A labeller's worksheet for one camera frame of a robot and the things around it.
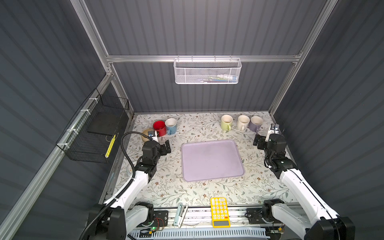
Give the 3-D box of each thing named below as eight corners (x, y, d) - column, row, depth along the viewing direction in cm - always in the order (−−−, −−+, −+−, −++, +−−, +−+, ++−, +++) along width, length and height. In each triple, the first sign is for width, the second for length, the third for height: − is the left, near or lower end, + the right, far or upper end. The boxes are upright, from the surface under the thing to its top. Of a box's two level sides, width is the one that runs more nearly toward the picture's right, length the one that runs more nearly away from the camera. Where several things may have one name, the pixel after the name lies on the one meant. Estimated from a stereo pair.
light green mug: (221, 135, 109) (223, 125, 101) (219, 124, 116) (221, 114, 108) (231, 134, 109) (234, 125, 101) (229, 124, 116) (232, 114, 108)
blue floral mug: (166, 137, 107) (163, 128, 99) (168, 126, 114) (165, 117, 106) (176, 137, 107) (175, 128, 99) (177, 126, 114) (176, 117, 106)
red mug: (154, 137, 108) (151, 129, 101) (156, 128, 114) (153, 120, 107) (166, 137, 108) (164, 129, 101) (167, 128, 114) (165, 120, 107)
